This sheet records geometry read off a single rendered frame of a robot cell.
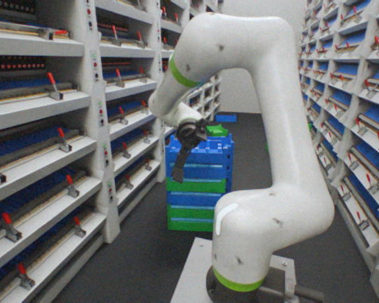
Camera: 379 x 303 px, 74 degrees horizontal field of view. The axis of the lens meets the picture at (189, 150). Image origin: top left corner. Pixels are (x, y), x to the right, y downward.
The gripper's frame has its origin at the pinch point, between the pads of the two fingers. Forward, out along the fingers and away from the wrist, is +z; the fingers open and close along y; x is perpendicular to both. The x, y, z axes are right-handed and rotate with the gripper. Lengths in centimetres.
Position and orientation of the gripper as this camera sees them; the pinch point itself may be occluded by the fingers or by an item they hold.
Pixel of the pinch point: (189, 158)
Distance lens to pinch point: 67.0
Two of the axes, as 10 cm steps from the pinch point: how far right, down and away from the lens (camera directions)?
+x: 8.9, 4.3, 1.6
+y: 4.6, -8.2, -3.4
